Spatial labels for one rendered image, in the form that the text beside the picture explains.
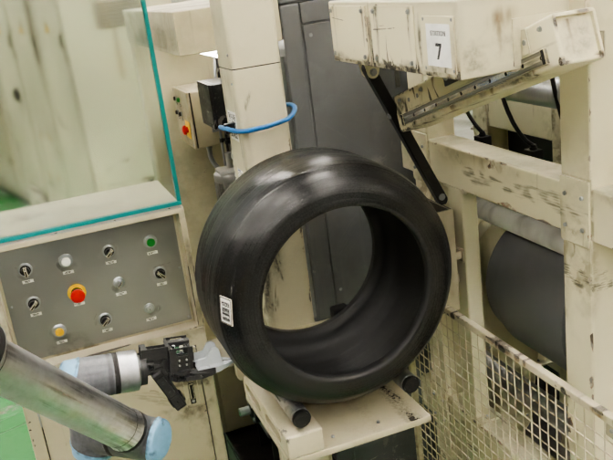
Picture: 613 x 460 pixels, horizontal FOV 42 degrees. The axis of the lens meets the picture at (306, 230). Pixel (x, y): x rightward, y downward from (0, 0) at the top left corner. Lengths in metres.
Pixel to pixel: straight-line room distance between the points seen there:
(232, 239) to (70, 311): 0.82
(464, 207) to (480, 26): 0.83
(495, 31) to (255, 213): 0.60
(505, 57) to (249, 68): 0.69
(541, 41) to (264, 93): 0.76
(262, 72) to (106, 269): 0.76
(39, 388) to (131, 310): 1.00
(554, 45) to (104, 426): 1.08
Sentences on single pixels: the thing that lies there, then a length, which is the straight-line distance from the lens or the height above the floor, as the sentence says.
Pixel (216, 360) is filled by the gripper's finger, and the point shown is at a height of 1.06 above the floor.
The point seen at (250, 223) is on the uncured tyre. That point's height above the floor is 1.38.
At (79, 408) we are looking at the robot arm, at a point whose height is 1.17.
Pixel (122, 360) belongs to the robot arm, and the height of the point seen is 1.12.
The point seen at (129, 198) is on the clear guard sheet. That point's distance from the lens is 2.31.
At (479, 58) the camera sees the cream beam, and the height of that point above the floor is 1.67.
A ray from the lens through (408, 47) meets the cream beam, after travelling 1.69.
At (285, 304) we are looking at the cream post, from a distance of 2.17.
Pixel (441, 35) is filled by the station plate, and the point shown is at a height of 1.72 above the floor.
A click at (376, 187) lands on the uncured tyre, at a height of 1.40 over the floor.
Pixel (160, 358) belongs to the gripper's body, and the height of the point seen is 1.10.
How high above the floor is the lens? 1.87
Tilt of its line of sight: 18 degrees down
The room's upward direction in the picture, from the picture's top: 7 degrees counter-clockwise
